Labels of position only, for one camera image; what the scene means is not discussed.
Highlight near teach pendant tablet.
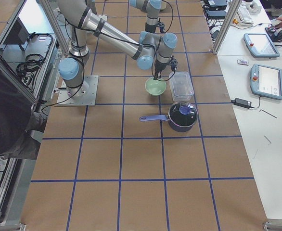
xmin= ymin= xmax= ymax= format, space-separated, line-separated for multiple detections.
xmin=250 ymin=64 xmax=282 ymax=100

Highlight blue pot with glass lid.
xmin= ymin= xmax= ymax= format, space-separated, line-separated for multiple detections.
xmin=139 ymin=102 xmax=198 ymax=132

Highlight brown paper table cover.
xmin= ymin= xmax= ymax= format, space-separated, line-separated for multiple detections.
xmin=21 ymin=0 xmax=266 ymax=231

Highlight far teach pendant tablet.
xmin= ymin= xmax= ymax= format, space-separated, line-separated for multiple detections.
xmin=243 ymin=33 xmax=280 ymax=58

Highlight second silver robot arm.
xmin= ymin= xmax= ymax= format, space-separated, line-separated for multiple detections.
xmin=129 ymin=0 xmax=178 ymax=82

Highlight green bowl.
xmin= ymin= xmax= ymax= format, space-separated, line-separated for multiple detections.
xmin=145 ymin=77 xmax=167 ymax=96

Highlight aluminium frame post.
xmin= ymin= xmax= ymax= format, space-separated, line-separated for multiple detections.
xmin=212 ymin=0 xmax=242 ymax=55

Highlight clear plastic container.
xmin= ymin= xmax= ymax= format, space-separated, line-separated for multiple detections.
xmin=169 ymin=72 xmax=194 ymax=102

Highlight square arm base plate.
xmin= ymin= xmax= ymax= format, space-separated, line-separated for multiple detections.
xmin=57 ymin=75 xmax=99 ymax=106

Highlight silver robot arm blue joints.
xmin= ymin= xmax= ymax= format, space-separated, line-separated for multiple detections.
xmin=56 ymin=0 xmax=178 ymax=99

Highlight black power adapter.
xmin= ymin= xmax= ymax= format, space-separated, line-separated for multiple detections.
xmin=231 ymin=98 xmax=251 ymax=109

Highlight person in black clothes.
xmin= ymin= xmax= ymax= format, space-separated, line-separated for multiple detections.
xmin=0 ymin=72 xmax=48 ymax=160

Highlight teach pendant tablet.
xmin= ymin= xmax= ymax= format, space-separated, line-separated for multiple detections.
xmin=250 ymin=64 xmax=282 ymax=100
xmin=243 ymin=33 xmax=280 ymax=58

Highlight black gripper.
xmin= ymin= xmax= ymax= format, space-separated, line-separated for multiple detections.
xmin=154 ymin=55 xmax=178 ymax=80

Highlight white keyboard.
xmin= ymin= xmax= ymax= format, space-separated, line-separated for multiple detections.
xmin=236 ymin=5 xmax=254 ymax=26

